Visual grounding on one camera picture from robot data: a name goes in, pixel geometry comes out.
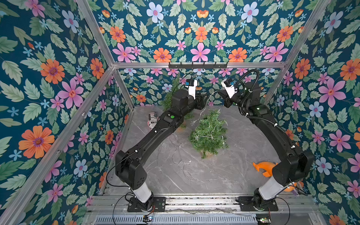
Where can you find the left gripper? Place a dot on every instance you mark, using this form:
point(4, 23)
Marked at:
point(201, 101)

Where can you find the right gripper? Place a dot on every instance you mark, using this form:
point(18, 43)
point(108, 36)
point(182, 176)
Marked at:
point(225, 98)

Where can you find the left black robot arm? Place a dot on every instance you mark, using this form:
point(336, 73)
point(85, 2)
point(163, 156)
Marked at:
point(129, 164)

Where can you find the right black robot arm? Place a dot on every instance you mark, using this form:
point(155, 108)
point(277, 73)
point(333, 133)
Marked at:
point(295, 163)

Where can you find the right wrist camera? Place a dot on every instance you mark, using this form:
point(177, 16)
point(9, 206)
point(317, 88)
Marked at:
point(228, 84)

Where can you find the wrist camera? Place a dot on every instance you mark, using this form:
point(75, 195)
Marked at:
point(191, 85)
point(228, 84)

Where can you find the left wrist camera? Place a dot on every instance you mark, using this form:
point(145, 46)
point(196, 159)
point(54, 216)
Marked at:
point(191, 85)

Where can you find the black hook rail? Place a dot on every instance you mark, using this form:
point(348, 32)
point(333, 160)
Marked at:
point(196, 65)

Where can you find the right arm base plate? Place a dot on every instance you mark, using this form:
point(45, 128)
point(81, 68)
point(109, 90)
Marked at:
point(249, 204)

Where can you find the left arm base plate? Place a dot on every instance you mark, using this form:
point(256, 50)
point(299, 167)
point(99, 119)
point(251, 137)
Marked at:
point(154, 204)

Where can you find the white cable duct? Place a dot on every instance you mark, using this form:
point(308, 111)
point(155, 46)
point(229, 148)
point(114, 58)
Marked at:
point(178, 219)

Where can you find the aluminium frame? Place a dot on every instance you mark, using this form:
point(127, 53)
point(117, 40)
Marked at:
point(63, 104)

